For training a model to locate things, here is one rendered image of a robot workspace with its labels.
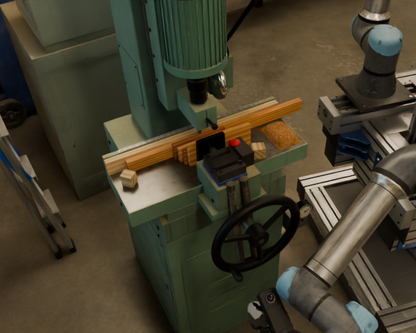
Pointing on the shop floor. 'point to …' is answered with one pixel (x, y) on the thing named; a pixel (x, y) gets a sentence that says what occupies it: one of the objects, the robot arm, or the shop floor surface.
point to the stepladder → (2, 150)
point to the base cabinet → (204, 275)
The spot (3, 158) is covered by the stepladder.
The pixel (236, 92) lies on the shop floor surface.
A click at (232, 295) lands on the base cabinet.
